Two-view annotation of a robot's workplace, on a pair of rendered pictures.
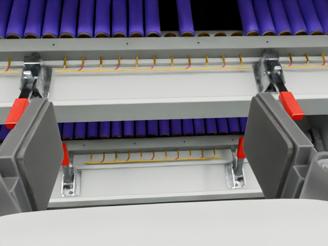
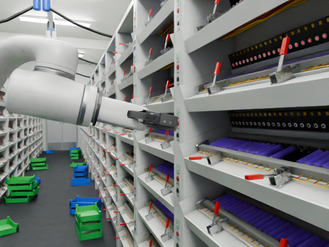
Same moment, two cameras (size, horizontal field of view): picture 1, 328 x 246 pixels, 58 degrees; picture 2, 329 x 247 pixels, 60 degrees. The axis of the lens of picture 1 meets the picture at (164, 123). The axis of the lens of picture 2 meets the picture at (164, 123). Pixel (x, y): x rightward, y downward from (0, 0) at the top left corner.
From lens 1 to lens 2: 62 cm
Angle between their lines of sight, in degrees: 80
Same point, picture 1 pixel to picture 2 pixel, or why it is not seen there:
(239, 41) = (281, 161)
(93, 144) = (236, 219)
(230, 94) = (259, 181)
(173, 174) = not seen: outside the picture
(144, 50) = (246, 157)
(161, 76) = (246, 170)
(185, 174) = not seen: outside the picture
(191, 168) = not seen: outside the picture
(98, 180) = (224, 236)
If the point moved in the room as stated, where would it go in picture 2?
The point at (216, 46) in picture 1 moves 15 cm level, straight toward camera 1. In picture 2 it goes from (270, 160) to (202, 161)
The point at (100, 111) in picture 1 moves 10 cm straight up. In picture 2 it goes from (222, 176) to (222, 138)
